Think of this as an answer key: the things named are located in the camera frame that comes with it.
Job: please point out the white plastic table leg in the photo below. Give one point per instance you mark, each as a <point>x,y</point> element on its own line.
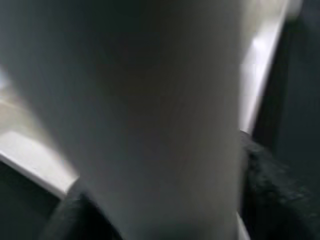
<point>150,100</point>

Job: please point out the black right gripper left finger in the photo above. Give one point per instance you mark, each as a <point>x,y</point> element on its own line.
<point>80,220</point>

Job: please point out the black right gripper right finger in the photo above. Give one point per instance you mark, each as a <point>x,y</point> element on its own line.
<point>280,200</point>

